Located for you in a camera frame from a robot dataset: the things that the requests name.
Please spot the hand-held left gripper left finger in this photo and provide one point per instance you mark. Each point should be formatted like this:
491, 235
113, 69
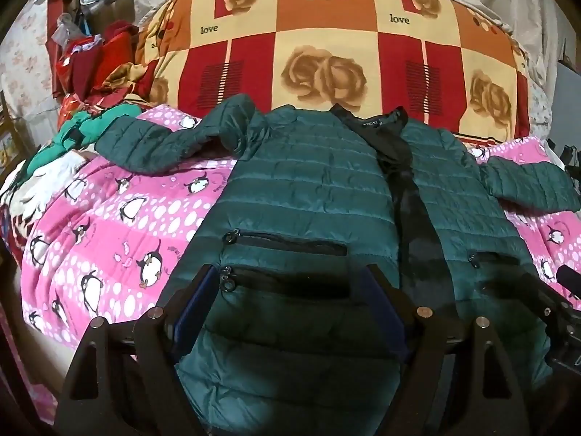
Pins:
195, 302

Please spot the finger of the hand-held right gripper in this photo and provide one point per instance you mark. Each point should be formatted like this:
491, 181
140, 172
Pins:
569, 281

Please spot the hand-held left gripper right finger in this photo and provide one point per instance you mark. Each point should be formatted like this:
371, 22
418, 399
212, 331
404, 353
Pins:
377, 302

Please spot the dark green puffer jacket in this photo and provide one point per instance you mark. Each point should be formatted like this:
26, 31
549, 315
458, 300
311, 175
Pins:
317, 190

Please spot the red clothes pile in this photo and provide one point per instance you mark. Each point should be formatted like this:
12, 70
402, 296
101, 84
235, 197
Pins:
90, 63

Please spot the pink penguin print blanket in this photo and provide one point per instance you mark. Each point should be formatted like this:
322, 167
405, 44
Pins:
118, 236

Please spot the black tripod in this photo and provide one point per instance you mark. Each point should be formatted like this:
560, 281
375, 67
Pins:
567, 159

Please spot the white cloth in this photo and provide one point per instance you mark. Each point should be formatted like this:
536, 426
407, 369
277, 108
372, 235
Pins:
36, 186

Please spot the green garment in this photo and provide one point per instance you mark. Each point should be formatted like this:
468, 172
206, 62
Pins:
77, 131

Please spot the red orange rose checkered quilt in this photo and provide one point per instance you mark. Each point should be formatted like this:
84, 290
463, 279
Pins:
327, 36

